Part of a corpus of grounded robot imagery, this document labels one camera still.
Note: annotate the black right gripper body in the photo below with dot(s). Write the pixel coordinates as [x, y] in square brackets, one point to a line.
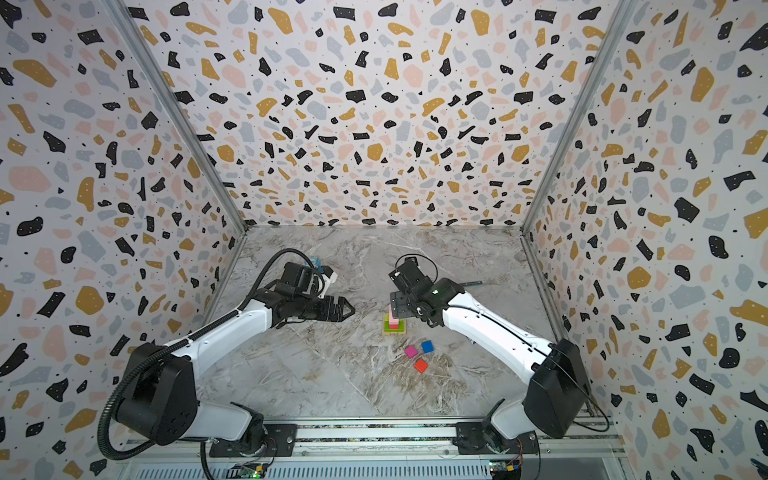
[398, 303]

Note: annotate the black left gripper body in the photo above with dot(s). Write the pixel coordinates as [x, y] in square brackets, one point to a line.
[311, 307]

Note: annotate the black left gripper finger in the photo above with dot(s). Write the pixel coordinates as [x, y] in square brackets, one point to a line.
[339, 317]
[343, 306]

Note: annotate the pink rectangular block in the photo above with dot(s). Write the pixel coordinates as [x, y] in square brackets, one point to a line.
[391, 316]

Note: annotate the blue cube block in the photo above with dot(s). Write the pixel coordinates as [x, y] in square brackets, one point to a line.
[426, 346]

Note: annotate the lime green rectangular block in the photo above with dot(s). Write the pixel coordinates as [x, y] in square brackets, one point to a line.
[391, 329]

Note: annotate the magenta cube block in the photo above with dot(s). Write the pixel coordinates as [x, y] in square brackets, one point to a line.
[411, 351]

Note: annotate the small red cube block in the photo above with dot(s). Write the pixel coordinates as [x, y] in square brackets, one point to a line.
[421, 365]

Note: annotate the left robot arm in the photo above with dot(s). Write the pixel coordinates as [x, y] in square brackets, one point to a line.
[156, 401]

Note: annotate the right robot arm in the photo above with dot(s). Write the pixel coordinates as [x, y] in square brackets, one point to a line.
[557, 384]

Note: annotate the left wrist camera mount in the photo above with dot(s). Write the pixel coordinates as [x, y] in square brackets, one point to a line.
[304, 280]

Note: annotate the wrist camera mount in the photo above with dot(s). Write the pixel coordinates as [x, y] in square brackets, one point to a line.
[304, 280]
[409, 279]

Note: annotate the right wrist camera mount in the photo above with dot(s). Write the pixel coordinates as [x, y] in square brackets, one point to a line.
[409, 279]

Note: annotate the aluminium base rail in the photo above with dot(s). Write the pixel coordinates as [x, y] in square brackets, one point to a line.
[417, 438]

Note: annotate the left corner metal post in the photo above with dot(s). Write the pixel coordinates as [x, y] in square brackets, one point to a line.
[121, 18]

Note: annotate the corner metal post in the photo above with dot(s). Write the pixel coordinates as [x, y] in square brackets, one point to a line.
[121, 18]
[615, 28]

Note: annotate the right corner metal post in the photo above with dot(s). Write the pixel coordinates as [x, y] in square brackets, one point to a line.
[615, 28]

